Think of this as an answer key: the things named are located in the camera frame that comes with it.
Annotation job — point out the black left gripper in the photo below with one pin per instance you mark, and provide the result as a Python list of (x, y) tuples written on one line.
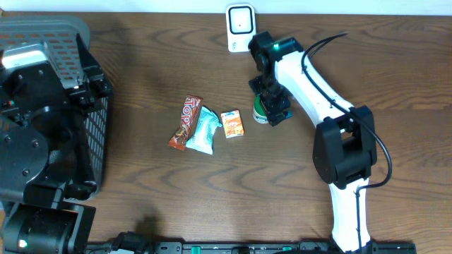
[(86, 90)]

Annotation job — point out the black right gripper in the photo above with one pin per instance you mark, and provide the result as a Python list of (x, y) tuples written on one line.
[(271, 106)]

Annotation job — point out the green lid white jar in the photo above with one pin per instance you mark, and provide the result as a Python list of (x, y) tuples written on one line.
[(258, 113)]

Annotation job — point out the orange Kleenex tissue pack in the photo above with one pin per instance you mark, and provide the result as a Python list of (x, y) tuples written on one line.
[(232, 124)]

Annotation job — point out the teal white wipes packet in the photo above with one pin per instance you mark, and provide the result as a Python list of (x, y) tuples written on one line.
[(202, 139)]

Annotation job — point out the red white snack packet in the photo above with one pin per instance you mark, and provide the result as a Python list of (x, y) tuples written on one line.
[(189, 112)]

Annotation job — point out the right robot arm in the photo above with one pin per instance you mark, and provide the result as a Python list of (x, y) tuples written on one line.
[(344, 147)]

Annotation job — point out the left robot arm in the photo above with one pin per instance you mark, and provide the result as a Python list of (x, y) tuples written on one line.
[(48, 223)]

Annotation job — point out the white barcode scanner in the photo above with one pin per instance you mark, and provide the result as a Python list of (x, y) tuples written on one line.
[(241, 27)]

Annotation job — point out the grey plastic mesh basket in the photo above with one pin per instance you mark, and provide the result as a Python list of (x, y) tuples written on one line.
[(56, 152)]

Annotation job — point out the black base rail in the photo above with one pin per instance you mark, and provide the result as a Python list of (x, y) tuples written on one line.
[(130, 242)]

